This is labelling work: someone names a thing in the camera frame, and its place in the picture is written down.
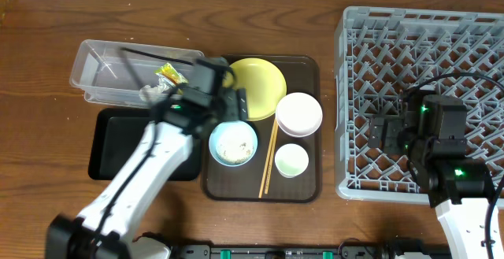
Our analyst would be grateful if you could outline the grey dishwasher rack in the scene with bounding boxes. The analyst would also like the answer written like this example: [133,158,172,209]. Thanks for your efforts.
[334,6,503,206]

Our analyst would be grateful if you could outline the dark brown serving tray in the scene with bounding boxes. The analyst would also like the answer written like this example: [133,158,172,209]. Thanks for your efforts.
[201,55,322,203]

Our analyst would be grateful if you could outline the pink shallow bowl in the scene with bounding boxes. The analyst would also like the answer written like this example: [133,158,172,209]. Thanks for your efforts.
[276,92,323,138]

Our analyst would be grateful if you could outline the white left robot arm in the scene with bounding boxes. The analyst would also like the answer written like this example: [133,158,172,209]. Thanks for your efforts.
[44,57,247,258]

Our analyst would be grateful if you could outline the wooden chopstick right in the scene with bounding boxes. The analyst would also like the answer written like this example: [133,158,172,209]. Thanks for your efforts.
[263,121,279,194]

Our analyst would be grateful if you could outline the rice food scraps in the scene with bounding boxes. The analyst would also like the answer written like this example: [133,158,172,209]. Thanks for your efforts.
[217,129,254,165]

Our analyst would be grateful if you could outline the white green cup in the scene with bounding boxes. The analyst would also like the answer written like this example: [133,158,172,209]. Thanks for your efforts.
[274,143,309,178]

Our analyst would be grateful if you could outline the black waste tray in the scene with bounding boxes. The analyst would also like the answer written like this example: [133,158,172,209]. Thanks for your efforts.
[87,107,205,182]

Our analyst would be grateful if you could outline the light blue bowl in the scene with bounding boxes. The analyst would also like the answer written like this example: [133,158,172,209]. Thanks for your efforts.
[208,121,258,167]

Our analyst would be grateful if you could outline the wooden chopstick left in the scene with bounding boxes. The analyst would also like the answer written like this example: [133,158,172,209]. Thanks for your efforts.
[258,118,277,198]

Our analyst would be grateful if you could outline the wooden chopstick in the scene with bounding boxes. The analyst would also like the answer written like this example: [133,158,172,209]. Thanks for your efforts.
[258,118,277,198]
[263,121,279,194]

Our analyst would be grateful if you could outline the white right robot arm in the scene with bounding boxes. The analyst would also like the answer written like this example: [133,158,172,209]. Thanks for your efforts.
[368,91,503,258]

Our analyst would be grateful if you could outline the green orange snack wrapper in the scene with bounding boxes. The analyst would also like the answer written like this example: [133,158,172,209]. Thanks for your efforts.
[155,63,188,87]

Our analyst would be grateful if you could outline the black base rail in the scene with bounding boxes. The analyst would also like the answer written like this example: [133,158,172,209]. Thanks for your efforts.
[129,233,454,259]

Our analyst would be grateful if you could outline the crumpled white tissue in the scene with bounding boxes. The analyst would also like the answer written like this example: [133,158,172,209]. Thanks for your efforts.
[139,74,175,102]

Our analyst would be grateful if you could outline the clear plastic waste bin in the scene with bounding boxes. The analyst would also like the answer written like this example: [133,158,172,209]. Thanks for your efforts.
[70,39,204,108]

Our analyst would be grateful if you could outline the yellow plate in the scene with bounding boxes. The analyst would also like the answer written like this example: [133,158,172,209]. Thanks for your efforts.
[223,57,287,121]

